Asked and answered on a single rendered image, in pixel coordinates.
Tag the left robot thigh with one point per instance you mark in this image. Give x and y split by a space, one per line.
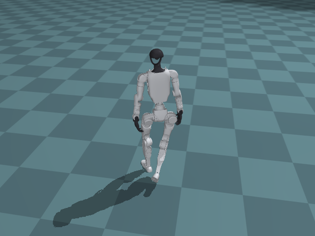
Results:
146 122

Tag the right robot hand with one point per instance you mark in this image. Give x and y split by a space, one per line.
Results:
179 117

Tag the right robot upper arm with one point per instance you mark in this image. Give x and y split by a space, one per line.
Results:
175 83

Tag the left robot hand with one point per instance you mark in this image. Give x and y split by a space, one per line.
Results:
136 124

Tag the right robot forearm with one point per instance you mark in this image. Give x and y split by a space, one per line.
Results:
179 103

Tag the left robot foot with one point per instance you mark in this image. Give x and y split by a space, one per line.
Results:
149 168

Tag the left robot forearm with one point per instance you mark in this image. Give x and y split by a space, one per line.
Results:
137 105

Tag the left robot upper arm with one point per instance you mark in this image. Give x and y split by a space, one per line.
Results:
141 79

